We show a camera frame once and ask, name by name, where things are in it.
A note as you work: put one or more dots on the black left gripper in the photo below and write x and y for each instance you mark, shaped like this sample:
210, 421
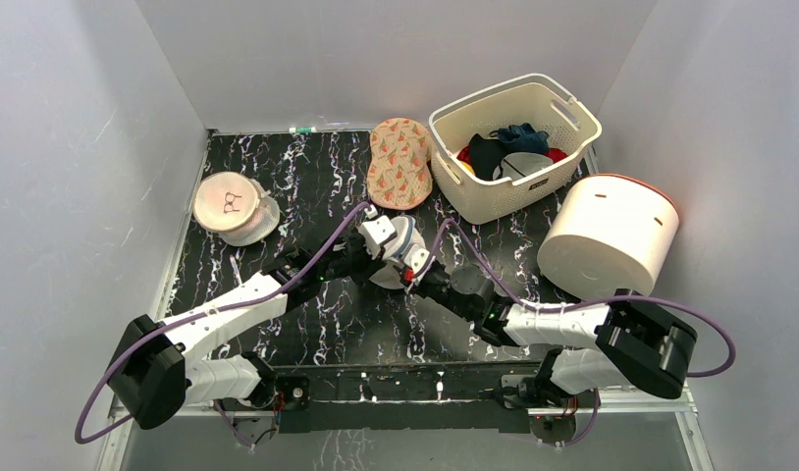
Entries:
370, 265

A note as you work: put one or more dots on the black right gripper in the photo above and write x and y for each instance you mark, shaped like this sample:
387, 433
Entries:
427, 283

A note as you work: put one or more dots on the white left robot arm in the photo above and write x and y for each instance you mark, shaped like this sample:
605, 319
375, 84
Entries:
158, 367

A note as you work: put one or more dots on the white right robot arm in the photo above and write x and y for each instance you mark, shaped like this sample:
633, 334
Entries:
619, 343

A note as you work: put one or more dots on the floral padded laundry bag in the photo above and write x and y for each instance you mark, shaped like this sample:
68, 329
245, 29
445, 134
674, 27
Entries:
398, 176

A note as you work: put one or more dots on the cream perforated laundry basket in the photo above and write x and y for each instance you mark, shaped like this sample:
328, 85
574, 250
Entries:
535, 99

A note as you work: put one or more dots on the green white marker pen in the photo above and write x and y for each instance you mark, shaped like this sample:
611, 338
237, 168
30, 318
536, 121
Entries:
303, 130

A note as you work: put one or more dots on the clothes pile in basket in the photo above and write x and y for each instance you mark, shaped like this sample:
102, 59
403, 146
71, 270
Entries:
514, 152

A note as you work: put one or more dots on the white cylindrical drum container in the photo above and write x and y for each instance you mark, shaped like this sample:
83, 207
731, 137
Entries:
611, 232

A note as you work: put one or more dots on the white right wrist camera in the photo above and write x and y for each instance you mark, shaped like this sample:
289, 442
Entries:
414, 262

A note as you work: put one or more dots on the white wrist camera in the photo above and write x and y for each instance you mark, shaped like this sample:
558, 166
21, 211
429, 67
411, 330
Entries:
414, 262
377, 234

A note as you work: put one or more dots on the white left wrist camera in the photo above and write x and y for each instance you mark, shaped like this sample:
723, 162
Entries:
377, 234

